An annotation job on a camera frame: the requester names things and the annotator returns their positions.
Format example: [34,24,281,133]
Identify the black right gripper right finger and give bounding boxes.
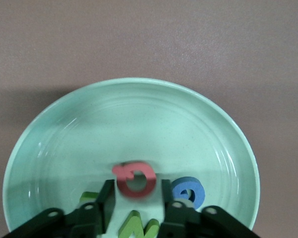
[158,179,261,238]

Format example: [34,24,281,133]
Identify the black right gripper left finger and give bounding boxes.
[1,179,115,238]

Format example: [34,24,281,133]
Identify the green letter B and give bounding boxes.
[78,191,100,206]

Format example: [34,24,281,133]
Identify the blue letter G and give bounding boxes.
[171,176,206,210]

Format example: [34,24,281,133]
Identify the green letter N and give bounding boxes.
[118,210,162,238]

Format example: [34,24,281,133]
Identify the red letter Q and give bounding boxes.
[111,161,157,199]

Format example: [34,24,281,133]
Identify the light green plate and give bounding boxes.
[2,77,261,238]

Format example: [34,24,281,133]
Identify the brown table mat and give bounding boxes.
[0,0,298,238]

